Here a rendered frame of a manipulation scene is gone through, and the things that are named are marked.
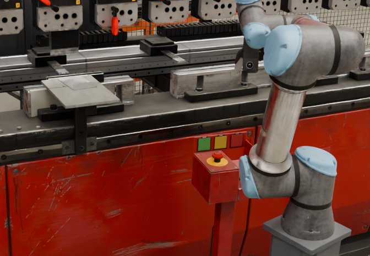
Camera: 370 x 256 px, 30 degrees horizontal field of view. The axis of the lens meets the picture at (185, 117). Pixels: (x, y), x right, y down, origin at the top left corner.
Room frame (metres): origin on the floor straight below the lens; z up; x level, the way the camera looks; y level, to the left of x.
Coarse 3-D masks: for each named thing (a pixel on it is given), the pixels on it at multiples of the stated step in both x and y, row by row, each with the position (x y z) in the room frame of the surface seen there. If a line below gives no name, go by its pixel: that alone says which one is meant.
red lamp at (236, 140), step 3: (231, 135) 2.22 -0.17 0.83; (234, 135) 2.23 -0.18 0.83; (237, 135) 2.23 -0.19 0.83; (240, 135) 2.24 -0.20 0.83; (231, 138) 2.22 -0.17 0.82; (234, 138) 2.23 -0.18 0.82; (237, 138) 2.23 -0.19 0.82; (240, 138) 2.24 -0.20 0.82; (231, 141) 2.22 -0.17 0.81; (234, 141) 2.23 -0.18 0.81; (237, 141) 2.23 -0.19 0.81; (240, 141) 2.24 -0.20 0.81; (231, 144) 2.22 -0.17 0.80; (234, 144) 2.23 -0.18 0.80; (237, 144) 2.23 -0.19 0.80; (240, 144) 2.24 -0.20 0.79
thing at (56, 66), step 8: (32, 48) 2.48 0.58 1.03; (40, 48) 2.48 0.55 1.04; (48, 48) 2.49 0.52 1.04; (32, 56) 2.43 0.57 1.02; (40, 56) 2.42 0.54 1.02; (48, 56) 2.43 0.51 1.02; (56, 56) 2.44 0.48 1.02; (64, 56) 2.46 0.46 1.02; (40, 64) 2.41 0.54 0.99; (48, 64) 2.40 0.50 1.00; (56, 64) 2.39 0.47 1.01; (56, 72) 2.32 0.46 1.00; (64, 72) 2.30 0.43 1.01
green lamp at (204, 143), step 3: (204, 138) 2.18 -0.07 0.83; (207, 138) 2.19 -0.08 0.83; (198, 141) 2.18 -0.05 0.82; (201, 141) 2.18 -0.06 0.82; (204, 141) 2.18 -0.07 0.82; (207, 141) 2.19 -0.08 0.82; (198, 144) 2.18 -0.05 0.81; (201, 144) 2.18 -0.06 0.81; (204, 144) 2.18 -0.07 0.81; (207, 144) 2.19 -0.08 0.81; (198, 147) 2.18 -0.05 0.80; (201, 147) 2.18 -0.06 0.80; (204, 147) 2.18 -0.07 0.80; (207, 147) 2.19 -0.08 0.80; (198, 150) 2.18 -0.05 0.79
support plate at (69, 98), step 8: (48, 80) 2.22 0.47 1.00; (56, 80) 2.22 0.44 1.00; (88, 80) 2.24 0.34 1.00; (96, 80) 2.25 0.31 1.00; (56, 88) 2.14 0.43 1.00; (64, 88) 2.15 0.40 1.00; (96, 88) 2.17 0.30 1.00; (104, 88) 2.17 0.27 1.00; (56, 96) 2.07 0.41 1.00; (64, 96) 2.07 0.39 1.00; (72, 96) 2.07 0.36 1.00; (80, 96) 2.08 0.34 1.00; (88, 96) 2.08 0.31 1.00; (96, 96) 2.09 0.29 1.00; (104, 96) 2.09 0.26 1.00; (112, 96) 2.09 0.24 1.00; (64, 104) 2.00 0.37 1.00; (72, 104) 2.00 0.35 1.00; (80, 104) 2.01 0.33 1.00; (88, 104) 2.02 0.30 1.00; (96, 104) 2.03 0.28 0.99
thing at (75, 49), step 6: (66, 30) 2.27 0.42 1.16; (72, 30) 2.28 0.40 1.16; (78, 30) 2.29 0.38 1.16; (54, 36) 2.25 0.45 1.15; (60, 36) 2.26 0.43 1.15; (66, 36) 2.27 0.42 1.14; (72, 36) 2.28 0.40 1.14; (78, 36) 2.29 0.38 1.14; (54, 42) 2.25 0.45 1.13; (60, 42) 2.26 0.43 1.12; (66, 42) 2.27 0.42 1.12; (72, 42) 2.28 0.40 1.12; (78, 42) 2.29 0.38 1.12; (54, 48) 2.25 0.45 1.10; (60, 48) 2.26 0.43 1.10; (66, 48) 2.27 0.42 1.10; (72, 48) 2.29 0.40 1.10; (78, 48) 2.30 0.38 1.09; (54, 54) 2.26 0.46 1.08; (60, 54) 2.27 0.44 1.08
